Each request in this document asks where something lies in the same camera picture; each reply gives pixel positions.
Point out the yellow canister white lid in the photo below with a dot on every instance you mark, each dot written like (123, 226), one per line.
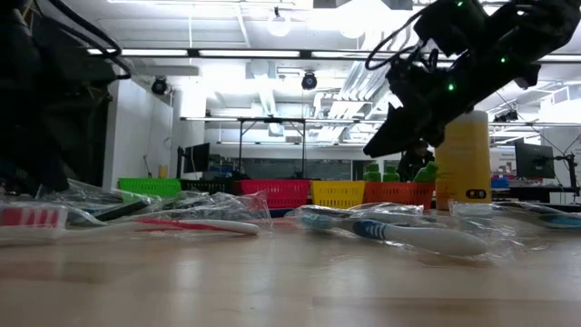
(463, 163)

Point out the teal bagged toothbrush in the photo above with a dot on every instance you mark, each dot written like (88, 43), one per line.
(558, 221)

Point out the small yellow background bottle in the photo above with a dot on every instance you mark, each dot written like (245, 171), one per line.
(162, 171)

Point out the green plastic basket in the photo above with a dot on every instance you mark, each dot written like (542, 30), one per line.
(150, 188)

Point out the long overhead light bar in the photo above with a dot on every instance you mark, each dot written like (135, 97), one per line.
(306, 54)

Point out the yellow plastic basket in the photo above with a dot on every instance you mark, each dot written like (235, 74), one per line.
(338, 194)

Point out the red plastic basket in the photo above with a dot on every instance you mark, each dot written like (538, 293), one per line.
(277, 193)

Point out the round white ceiling lamp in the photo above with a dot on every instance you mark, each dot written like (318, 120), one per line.
(279, 34)

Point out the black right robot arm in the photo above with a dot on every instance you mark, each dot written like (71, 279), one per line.
(535, 36)

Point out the orange plastic basket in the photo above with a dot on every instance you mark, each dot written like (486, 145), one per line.
(399, 196)

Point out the red white bagged toothbrush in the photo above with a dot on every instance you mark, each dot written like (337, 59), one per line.
(195, 225)

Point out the blue white bagged toothbrush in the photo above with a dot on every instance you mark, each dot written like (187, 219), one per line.
(431, 240)

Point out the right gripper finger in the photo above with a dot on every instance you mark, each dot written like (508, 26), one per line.
(436, 131)
(399, 134)

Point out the black background rig frame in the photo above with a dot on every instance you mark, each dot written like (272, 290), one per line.
(272, 119)

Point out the black background desk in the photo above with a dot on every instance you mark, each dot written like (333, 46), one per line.
(535, 193)

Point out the person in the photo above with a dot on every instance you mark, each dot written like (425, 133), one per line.
(410, 163)

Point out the black computer monitor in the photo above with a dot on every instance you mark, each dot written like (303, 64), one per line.
(198, 158)
(534, 160)

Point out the black ceiling spotlight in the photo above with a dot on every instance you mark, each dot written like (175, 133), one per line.
(506, 116)
(159, 85)
(309, 81)

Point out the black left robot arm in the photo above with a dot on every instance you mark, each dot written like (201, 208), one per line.
(27, 113)

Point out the black plastic basket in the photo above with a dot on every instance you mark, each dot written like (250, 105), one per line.
(209, 187)

